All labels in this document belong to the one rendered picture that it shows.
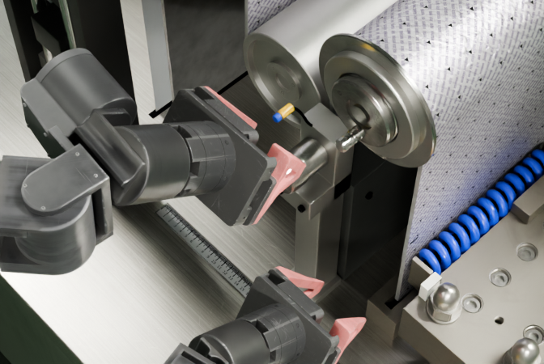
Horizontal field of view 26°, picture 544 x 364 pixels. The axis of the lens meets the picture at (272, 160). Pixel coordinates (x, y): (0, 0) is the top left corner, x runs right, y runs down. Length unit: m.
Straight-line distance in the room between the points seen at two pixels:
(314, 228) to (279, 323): 0.19
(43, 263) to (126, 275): 0.57
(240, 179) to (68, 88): 0.15
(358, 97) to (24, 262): 0.38
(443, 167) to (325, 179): 0.12
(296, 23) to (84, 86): 0.37
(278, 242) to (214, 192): 0.51
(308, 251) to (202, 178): 0.45
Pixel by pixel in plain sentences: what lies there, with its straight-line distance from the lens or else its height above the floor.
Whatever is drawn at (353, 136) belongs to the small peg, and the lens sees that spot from 1.10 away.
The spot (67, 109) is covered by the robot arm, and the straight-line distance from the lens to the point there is 0.86.
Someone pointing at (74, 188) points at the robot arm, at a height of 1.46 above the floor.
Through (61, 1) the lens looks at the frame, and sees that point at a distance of 1.22.
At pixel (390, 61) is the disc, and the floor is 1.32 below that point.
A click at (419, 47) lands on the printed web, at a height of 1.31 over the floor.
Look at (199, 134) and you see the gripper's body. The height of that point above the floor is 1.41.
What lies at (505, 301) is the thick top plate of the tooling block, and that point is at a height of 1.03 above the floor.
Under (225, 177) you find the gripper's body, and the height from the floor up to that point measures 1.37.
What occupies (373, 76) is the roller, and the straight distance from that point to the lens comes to 1.06.
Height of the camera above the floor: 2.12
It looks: 55 degrees down
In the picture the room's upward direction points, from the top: straight up
